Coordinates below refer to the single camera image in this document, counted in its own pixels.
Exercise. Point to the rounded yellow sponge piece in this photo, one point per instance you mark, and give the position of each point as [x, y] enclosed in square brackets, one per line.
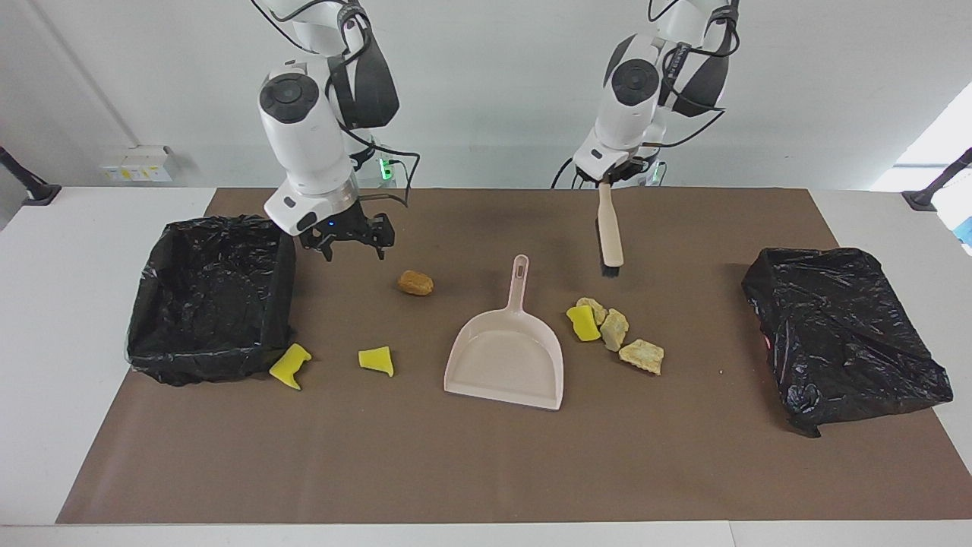
[583, 325]

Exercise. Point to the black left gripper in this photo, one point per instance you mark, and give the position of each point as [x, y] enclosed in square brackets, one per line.
[626, 176]

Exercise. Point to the notched yellow sponge piece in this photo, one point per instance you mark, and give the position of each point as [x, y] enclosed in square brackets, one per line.
[288, 368]

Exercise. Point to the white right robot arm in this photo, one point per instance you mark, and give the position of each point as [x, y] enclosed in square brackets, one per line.
[304, 137]

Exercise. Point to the open bin with black bag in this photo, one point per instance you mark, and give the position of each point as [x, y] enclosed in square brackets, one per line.
[213, 304]

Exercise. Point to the white wall socket box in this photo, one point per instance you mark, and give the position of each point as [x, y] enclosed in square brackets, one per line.
[137, 163]

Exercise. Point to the bin wrapped in black bag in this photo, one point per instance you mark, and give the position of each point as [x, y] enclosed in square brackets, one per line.
[835, 334]

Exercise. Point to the blue object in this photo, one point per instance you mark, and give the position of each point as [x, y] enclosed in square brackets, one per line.
[967, 232]

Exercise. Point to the beige plastic dustpan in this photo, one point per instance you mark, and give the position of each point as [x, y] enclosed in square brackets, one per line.
[505, 357]

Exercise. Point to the beige hand brush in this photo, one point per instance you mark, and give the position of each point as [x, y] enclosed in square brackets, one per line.
[610, 228]

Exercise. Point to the wedge yellow sponge piece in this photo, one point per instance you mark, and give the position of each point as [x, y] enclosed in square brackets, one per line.
[376, 360]

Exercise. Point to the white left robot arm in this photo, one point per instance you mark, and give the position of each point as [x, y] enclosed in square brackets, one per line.
[630, 114]

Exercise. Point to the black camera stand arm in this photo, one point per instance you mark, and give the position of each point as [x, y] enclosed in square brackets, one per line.
[34, 190]
[926, 199]

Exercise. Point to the large tan stone chunk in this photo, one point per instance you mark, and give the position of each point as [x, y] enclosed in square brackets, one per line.
[642, 355]

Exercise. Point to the brown paper table mat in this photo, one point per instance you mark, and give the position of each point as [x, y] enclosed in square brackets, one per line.
[456, 471]

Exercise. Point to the small tan stone chunk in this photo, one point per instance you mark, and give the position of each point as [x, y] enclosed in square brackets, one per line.
[592, 308]

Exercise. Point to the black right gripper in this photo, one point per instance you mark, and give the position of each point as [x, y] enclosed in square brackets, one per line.
[342, 228]

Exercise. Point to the brown sponge chunk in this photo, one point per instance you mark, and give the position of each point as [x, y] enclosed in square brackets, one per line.
[415, 283]

